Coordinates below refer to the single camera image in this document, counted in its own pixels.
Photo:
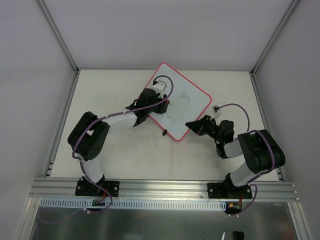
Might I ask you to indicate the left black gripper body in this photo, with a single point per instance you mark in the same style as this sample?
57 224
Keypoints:
162 105

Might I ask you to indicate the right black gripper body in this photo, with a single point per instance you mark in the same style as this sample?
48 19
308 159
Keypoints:
204 126

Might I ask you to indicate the pink framed whiteboard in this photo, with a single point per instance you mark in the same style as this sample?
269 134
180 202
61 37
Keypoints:
186 103

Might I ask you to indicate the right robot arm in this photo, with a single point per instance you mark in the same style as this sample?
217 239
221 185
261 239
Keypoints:
260 151

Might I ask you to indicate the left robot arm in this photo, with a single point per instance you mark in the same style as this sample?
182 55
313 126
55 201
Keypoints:
88 136

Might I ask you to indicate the black object at bottom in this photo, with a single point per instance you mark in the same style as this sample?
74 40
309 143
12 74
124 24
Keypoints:
238 235

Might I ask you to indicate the white pen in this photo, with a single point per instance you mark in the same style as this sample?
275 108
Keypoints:
223 235

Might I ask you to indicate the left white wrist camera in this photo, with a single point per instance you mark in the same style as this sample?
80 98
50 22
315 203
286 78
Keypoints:
159 87

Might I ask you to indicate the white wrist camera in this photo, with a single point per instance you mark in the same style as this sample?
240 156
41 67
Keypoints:
216 112
159 87

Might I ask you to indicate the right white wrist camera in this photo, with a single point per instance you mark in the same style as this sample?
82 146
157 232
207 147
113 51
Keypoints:
216 112

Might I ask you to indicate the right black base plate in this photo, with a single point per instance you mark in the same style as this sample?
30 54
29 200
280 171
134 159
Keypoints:
220 191

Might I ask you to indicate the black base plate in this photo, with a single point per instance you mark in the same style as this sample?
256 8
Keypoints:
85 189
220 191

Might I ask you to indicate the slotted cable duct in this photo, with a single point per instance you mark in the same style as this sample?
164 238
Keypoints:
134 204

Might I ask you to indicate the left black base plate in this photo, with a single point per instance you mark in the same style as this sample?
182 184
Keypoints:
85 189

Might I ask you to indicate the aluminium mounting rail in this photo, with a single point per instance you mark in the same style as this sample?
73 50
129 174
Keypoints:
268 191

